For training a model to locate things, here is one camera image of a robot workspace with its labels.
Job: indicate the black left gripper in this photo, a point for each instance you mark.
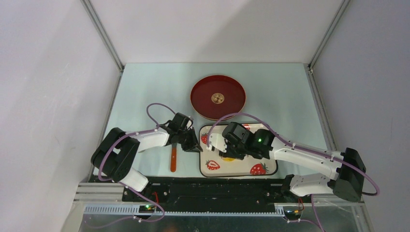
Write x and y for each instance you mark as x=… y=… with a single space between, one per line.
x=193 y=145

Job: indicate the red round tray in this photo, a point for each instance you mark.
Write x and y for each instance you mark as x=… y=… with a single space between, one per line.
x=215 y=96

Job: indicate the white strawberry rectangular tray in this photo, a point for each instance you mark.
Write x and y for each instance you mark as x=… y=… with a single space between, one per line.
x=211 y=164

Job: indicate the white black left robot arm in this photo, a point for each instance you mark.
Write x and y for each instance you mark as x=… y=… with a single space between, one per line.
x=116 y=153

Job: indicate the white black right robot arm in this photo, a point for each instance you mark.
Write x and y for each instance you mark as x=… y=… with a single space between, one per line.
x=339 y=173

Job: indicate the aluminium frame rail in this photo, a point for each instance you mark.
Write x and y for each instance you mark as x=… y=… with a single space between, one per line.
x=102 y=198

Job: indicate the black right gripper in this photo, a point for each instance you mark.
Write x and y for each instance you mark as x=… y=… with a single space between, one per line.
x=226 y=154

